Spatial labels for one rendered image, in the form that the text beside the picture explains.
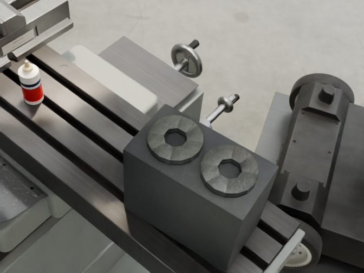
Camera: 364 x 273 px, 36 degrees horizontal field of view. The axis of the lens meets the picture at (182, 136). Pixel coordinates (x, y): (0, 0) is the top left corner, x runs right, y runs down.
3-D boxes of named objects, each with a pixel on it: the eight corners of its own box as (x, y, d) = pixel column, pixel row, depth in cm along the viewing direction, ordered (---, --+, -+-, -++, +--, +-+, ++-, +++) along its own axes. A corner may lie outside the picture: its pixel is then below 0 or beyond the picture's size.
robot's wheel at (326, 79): (344, 123, 188) (363, 83, 172) (341, 135, 185) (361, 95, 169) (286, 105, 191) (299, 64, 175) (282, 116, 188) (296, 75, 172)
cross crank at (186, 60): (179, 57, 178) (182, 29, 168) (208, 76, 174) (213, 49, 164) (145, 85, 170) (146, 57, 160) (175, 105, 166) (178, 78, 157)
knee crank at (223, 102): (229, 93, 182) (232, 80, 178) (244, 103, 180) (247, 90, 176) (186, 133, 172) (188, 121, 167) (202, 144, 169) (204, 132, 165)
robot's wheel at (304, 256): (312, 262, 157) (332, 229, 141) (308, 278, 154) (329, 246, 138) (243, 238, 160) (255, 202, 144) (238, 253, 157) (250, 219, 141)
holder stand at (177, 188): (160, 163, 110) (165, 96, 94) (259, 222, 104) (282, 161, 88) (123, 208, 104) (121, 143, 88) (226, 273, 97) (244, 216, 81)
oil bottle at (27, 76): (34, 88, 119) (27, 50, 110) (47, 97, 118) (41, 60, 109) (20, 98, 117) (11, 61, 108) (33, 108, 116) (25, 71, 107)
